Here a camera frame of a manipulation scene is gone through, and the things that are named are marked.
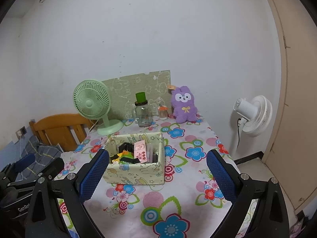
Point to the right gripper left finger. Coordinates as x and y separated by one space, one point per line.
44 218

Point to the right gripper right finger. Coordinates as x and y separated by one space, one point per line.
270 217

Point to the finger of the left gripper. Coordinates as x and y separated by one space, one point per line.
51 170
12 170

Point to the green tissue pack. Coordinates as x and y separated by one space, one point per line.
124 157

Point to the pink tissue pack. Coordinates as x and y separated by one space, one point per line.
140 151

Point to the grey plaid bedding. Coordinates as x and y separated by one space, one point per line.
44 154

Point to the beige wooden door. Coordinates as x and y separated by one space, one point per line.
291 151

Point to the black plastic bag item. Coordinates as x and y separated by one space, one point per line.
126 146

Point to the green desk fan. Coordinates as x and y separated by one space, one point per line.
92 100

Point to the yellow cartoon storage box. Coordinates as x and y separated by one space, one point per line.
148 173

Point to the glass mason jar mug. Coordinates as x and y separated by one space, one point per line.
141 113

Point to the white standing fan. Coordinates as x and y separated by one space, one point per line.
252 119

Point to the toothpick jar orange lid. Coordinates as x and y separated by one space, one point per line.
162 112

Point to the cartoon printed cardboard board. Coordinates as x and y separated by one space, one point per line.
123 90

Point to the purple plush bunny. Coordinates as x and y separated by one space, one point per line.
183 104

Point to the wall power socket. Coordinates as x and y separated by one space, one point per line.
21 132

